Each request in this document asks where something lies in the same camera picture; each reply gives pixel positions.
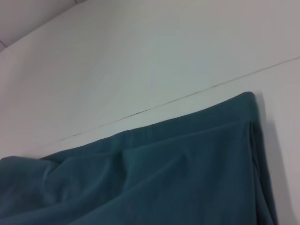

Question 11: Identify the teal blue t-shirt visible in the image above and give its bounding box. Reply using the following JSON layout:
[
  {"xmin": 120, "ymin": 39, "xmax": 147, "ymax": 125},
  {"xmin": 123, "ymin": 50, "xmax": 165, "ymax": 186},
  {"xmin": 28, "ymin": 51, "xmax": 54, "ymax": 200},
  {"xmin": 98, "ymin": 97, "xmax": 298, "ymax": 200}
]
[{"xmin": 0, "ymin": 91, "xmax": 280, "ymax": 225}]

